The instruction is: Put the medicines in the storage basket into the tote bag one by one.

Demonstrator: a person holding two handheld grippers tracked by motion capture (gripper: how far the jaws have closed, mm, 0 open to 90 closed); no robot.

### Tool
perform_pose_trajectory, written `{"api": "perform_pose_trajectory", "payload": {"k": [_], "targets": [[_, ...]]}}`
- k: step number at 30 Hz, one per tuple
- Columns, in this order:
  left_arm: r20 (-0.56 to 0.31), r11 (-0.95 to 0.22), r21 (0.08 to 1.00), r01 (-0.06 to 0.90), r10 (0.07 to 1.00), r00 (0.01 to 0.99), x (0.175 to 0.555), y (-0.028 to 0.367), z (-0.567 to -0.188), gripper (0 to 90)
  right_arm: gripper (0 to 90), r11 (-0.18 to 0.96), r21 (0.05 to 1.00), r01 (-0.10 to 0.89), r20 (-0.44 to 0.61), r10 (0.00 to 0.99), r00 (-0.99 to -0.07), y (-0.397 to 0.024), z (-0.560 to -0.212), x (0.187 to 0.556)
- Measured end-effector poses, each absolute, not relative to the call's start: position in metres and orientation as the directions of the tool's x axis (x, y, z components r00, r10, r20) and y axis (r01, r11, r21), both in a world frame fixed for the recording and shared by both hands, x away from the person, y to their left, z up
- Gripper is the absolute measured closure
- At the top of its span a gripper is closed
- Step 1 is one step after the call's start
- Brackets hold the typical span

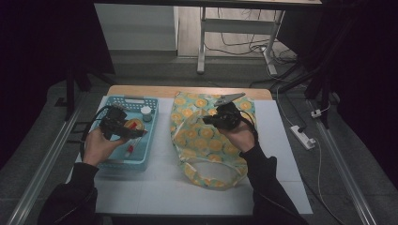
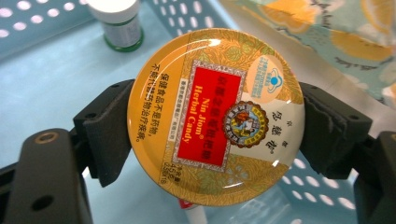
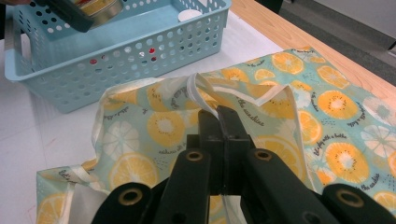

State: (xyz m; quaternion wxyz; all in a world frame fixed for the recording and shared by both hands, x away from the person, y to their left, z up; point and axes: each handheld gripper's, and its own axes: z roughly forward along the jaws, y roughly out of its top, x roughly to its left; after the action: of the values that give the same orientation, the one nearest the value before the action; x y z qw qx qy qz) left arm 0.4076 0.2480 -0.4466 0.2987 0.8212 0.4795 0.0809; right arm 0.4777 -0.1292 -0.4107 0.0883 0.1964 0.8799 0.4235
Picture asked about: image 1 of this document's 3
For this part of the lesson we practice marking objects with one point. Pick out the person's left hand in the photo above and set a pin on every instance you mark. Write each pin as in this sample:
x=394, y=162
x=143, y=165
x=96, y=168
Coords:
x=100, y=146

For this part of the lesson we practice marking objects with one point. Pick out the white cabinet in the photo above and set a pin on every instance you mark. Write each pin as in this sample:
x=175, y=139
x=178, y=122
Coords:
x=137, y=28

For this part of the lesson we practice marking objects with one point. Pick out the person's right hand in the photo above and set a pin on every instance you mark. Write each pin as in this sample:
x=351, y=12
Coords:
x=239, y=139

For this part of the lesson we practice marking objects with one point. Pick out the small white-lidded jar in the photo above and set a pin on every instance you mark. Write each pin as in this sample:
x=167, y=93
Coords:
x=146, y=114

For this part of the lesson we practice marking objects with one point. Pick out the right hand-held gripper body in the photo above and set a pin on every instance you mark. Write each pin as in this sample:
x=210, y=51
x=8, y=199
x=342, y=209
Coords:
x=230, y=115

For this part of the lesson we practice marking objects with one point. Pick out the black floor bracket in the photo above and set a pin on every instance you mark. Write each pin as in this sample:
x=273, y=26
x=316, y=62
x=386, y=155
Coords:
x=78, y=125

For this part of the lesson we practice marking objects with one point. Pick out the white-legged desk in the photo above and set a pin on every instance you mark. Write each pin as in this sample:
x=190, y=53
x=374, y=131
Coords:
x=237, y=26

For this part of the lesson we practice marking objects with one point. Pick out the white power strip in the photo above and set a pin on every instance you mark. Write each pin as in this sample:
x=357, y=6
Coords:
x=302, y=137

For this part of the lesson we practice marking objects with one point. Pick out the blue plastic basket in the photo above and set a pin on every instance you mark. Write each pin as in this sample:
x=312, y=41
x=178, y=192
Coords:
x=142, y=153

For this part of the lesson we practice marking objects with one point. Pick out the lemon print cloth bag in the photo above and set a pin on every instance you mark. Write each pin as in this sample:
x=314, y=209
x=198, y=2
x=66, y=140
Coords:
x=206, y=143

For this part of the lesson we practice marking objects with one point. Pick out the metal floor rail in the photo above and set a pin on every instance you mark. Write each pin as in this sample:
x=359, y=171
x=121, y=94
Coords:
x=43, y=168
x=344, y=175

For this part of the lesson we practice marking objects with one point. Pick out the black metal stand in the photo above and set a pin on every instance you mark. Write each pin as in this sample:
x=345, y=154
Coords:
x=70, y=100
x=325, y=93

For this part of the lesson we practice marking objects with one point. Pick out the small white adapter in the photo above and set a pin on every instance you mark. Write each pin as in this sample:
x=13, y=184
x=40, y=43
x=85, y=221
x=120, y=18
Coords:
x=316, y=113

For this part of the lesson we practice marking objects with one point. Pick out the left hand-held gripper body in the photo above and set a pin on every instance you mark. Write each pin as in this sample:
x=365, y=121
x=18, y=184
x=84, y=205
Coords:
x=114, y=123

